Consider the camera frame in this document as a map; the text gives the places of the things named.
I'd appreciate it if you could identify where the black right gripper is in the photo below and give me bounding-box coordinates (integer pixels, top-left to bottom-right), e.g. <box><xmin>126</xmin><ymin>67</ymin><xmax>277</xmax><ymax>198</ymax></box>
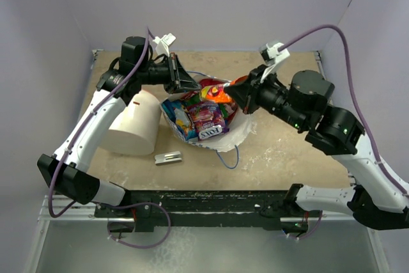
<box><xmin>225</xmin><ymin>63</ymin><xmax>309</xmax><ymax>130</ymax></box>

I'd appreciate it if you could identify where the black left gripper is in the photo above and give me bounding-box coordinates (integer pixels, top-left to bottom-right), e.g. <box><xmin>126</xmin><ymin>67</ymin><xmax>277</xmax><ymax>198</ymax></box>
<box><xmin>138</xmin><ymin>53</ymin><xmax>201</xmax><ymax>95</ymax></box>

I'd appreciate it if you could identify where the orange Fox's candy bag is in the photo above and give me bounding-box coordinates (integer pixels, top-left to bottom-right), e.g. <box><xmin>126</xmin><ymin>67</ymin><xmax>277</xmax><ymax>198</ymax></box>
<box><xmin>199</xmin><ymin>76</ymin><xmax>247</xmax><ymax>103</ymax></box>

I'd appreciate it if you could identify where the blue checkered paper bag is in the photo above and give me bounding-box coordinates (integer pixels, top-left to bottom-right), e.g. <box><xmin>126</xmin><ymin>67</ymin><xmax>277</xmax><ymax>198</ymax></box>
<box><xmin>160</xmin><ymin>92</ymin><xmax>254</xmax><ymax>169</ymax></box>

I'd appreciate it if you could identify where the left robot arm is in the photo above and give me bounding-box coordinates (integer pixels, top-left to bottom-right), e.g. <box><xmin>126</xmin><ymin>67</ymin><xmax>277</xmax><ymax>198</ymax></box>
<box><xmin>37</xmin><ymin>33</ymin><xmax>200</xmax><ymax>217</ymax></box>

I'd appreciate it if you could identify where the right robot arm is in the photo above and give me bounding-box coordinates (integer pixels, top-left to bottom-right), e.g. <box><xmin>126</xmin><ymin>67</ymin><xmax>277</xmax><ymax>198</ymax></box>
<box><xmin>224</xmin><ymin>65</ymin><xmax>408</xmax><ymax>230</ymax></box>

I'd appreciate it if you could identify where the purple Fox's berries bag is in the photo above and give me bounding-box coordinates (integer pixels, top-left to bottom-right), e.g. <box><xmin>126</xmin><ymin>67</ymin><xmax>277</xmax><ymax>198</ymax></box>
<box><xmin>187</xmin><ymin>102</ymin><xmax>229</xmax><ymax>141</ymax></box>

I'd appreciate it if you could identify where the green snack packet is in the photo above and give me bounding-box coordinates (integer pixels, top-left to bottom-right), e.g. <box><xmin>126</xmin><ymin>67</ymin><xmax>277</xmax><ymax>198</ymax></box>
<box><xmin>183</xmin><ymin>93</ymin><xmax>238</xmax><ymax>120</ymax></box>

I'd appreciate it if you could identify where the white paper roll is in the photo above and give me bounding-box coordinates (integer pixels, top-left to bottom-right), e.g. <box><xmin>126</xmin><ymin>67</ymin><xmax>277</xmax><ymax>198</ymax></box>
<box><xmin>99</xmin><ymin>90</ymin><xmax>162</xmax><ymax>155</ymax></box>

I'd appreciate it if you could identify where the small silver metal block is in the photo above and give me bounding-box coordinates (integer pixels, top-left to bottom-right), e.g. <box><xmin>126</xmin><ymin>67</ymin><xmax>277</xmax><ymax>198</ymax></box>
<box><xmin>155</xmin><ymin>151</ymin><xmax>182</xmax><ymax>166</ymax></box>

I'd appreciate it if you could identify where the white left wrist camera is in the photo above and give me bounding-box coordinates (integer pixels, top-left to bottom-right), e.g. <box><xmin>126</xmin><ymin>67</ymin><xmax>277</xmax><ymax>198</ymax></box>
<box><xmin>153</xmin><ymin>33</ymin><xmax>176</xmax><ymax>57</ymax></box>

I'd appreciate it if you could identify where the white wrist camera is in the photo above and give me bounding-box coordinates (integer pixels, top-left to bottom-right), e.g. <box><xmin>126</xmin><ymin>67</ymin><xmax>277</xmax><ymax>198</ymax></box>
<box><xmin>153</xmin><ymin>33</ymin><xmax>176</xmax><ymax>57</ymax></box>
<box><xmin>259</xmin><ymin>41</ymin><xmax>290</xmax><ymax>83</ymax></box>

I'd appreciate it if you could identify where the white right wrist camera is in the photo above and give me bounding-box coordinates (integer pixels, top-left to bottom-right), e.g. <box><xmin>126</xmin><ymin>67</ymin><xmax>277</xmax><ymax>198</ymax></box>
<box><xmin>259</xmin><ymin>41</ymin><xmax>290</xmax><ymax>83</ymax></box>

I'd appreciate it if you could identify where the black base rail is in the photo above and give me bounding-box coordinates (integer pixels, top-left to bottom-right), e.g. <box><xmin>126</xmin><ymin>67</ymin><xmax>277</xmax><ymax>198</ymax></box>
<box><xmin>95</xmin><ymin>190</ymin><xmax>319</xmax><ymax>232</ymax></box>

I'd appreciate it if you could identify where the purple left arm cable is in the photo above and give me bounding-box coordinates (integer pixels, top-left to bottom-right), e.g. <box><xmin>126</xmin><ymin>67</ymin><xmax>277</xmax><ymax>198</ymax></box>
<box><xmin>47</xmin><ymin>26</ymin><xmax>171</xmax><ymax>249</ymax></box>

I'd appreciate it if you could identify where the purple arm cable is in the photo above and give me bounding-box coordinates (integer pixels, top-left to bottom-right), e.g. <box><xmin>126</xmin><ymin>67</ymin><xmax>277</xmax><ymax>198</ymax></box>
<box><xmin>47</xmin><ymin>26</ymin><xmax>171</xmax><ymax>249</ymax></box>
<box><xmin>281</xmin><ymin>24</ymin><xmax>409</xmax><ymax>241</ymax></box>

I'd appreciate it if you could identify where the aluminium frame rail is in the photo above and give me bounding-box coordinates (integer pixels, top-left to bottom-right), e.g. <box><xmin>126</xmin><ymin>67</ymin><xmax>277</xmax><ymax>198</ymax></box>
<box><xmin>38</xmin><ymin>195</ymin><xmax>95</xmax><ymax>221</ymax></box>

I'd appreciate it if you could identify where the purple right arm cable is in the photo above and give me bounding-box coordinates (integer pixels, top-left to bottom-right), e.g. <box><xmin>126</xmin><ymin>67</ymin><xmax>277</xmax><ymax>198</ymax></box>
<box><xmin>281</xmin><ymin>24</ymin><xmax>409</xmax><ymax>241</ymax></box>

